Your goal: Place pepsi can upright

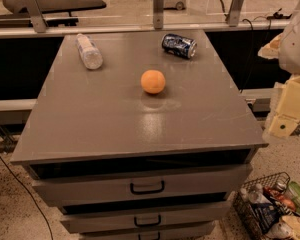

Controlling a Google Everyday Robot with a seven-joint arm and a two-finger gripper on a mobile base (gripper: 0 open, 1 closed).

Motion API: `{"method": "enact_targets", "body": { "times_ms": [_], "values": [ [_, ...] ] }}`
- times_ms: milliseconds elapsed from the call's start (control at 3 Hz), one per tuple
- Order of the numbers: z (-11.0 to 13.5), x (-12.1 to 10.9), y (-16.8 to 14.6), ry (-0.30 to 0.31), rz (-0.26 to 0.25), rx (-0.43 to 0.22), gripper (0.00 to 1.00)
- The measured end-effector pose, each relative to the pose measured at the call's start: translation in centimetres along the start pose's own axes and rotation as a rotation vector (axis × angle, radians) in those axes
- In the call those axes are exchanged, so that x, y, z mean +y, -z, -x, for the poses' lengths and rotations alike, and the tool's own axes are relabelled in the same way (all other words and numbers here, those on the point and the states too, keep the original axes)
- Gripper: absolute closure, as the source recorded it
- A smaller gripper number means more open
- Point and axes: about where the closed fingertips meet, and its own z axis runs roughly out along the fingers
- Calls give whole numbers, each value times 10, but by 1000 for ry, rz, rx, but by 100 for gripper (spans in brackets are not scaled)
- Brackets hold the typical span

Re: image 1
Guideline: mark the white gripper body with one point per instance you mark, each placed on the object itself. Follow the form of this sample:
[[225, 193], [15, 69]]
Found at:
[[296, 47]]

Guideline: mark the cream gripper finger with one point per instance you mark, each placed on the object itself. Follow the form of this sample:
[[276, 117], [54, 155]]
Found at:
[[282, 126]]

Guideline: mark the blue pepsi can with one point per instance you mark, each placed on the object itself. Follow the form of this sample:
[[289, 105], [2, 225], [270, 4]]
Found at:
[[178, 45]]

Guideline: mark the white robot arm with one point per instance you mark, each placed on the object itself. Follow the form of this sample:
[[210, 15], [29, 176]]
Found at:
[[289, 50]]

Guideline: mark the clear bottle in basket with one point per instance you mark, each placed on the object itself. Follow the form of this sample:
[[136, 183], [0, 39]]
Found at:
[[256, 196]]

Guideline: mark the blue snack bag in basket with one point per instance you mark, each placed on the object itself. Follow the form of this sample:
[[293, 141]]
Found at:
[[266, 214]]

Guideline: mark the orange fruit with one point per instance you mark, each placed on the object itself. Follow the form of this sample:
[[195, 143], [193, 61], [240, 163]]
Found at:
[[153, 81]]

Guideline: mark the grey drawer cabinet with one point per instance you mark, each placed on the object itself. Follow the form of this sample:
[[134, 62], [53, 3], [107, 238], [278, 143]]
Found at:
[[89, 123]]

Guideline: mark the clear plastic water bottle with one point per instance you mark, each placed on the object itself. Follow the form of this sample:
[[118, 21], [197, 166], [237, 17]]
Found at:
[[89, 53]]

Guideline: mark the black bench in background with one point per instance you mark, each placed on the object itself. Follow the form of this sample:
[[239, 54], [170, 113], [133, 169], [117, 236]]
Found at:
[[19, 14]]

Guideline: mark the wire basket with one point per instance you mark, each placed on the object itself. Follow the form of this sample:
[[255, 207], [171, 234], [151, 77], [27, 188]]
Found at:
[[244, 210]]

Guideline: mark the middle drawer with black handle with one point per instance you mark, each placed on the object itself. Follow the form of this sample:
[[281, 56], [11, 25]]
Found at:
[[145, 218]]

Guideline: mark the drawer with black handle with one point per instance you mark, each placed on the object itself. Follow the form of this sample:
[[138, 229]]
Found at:
[[168, 232], [141, 186], [145, 218]]

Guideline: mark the right metal bracket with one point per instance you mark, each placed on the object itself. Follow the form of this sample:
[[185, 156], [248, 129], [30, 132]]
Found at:
[[234, 13]]

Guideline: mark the metal bracket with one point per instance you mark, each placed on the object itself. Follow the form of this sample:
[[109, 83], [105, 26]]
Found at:
[[36, 17], [234, 13], [158, 14]]

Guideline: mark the bottom drawer with black handle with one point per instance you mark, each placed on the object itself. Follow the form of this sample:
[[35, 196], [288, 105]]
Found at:
[[168, 232]]

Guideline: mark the middle metal bracket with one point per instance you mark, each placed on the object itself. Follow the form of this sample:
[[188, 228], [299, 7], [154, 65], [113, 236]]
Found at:
[[158, 14]]

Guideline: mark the top drawer with black handle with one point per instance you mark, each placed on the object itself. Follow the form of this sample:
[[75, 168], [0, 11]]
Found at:
[[141, 186]]

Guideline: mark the left metal bracket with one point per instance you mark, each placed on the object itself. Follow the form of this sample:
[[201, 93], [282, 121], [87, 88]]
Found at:
[[36, 17]]

